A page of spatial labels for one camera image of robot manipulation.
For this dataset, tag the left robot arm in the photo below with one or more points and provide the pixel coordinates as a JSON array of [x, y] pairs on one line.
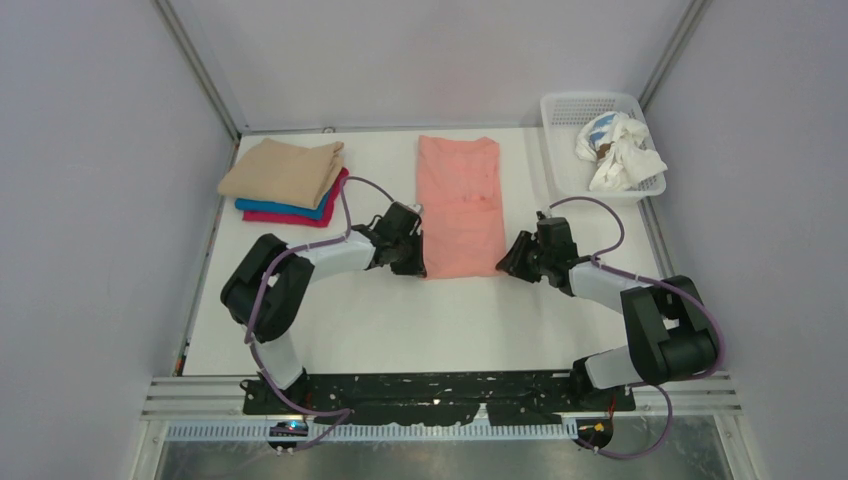
[[265, 292]]

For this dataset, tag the blue folded t-shirt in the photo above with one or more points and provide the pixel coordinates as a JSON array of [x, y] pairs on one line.
[[284, 209]]

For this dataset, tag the white crumpled t-shirt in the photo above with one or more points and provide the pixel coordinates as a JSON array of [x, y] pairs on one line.
[[615, 143]]

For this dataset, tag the salmon pink t-shirt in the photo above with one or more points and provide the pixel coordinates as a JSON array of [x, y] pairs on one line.
[[458, 186]]

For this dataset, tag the white plastic basket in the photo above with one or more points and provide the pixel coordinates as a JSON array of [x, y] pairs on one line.
[[564, 115]]

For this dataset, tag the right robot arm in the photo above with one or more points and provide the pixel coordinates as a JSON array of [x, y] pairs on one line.
[[669, 337]]

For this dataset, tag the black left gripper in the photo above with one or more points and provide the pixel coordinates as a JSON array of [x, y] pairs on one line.
[[409, 248]]

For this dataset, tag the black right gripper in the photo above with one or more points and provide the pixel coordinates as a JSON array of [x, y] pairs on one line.
[[527, 252]]

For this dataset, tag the beige folded t-shirt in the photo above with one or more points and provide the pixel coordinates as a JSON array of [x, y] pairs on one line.
[[278, 172]]

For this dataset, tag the magenta folded t-shirt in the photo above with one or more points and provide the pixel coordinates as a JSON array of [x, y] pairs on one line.
[[252, 216]]

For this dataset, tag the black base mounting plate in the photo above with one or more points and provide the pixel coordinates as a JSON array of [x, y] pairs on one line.
[[510, 398]]

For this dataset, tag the white slotted cable duct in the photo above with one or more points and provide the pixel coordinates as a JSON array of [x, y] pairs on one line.
[[301, 431]]

